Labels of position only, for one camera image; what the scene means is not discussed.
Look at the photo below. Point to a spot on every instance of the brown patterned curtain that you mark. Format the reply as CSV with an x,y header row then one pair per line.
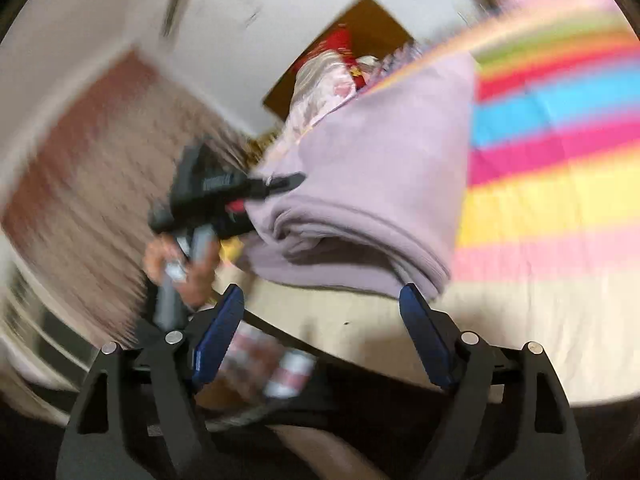
x,y
90,200

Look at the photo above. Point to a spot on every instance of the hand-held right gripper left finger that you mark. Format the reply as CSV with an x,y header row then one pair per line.
x,y
220,330

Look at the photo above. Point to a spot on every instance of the lilac fleece sweater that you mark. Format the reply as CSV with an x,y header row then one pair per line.
x,y
375,170

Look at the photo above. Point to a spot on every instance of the person's left hand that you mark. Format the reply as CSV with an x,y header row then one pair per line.
x,y
197,280

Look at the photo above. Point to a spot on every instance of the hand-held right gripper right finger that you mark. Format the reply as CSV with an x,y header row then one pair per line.
x,y
425,335

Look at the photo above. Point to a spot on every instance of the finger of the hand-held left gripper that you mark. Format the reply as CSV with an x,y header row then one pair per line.
x,y
237,227
280,183

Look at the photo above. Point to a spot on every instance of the rainbow striped bedsheet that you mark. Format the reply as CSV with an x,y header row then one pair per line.
x,y
550,160

